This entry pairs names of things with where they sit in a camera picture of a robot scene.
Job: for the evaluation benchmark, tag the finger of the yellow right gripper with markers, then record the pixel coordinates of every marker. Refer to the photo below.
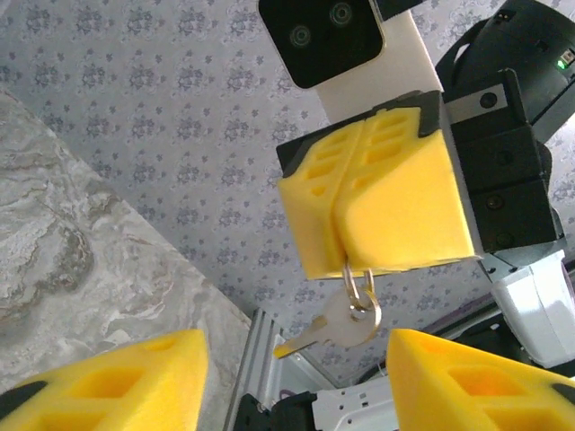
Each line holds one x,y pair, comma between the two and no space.
404,202
310,215

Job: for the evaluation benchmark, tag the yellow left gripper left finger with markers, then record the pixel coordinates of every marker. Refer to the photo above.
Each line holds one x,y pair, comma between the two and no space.
112,386

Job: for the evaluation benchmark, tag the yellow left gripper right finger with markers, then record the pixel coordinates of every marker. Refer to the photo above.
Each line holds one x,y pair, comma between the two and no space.
449,395

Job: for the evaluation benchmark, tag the silver key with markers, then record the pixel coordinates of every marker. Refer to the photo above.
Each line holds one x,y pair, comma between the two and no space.
341,325

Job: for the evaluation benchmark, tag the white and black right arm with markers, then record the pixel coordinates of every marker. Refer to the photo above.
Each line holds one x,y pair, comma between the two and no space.
534,310

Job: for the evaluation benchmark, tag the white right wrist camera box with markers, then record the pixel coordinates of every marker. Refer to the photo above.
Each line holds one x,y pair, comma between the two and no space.
404,58

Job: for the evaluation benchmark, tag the aluminium frame cross rail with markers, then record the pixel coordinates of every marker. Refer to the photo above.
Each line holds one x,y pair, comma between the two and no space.
258,354

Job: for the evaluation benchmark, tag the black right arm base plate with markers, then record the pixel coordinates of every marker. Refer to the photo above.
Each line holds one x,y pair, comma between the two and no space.
274,410

